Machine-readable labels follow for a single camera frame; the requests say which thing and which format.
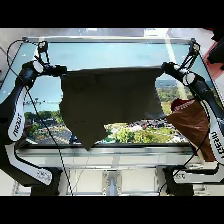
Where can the olive green T-shirt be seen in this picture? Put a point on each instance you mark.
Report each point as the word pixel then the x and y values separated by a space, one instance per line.
pixel 106 96

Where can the silver frame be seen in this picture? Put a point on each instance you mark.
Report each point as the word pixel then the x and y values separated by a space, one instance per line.
pixel 113 166

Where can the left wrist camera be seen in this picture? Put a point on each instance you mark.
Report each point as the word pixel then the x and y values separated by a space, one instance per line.
pixel 42 48

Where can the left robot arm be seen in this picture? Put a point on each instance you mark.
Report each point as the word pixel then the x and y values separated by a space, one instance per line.
pixel 15 110

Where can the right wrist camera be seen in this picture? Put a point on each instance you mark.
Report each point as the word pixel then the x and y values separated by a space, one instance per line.
pixel 192 50

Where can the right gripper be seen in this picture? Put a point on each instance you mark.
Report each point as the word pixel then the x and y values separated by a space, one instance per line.
pixel 170 68

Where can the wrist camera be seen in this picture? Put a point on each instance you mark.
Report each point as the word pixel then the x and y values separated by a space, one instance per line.
pixel 42 48
pixel 192 50

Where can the red-brown garment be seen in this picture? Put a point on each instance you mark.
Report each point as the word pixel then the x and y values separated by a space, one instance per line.
pixel 190 123

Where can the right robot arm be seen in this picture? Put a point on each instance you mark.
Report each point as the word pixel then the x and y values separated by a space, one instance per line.
pixel 208 100

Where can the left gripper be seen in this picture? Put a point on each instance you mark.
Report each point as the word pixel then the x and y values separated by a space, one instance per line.
pixel 55 69

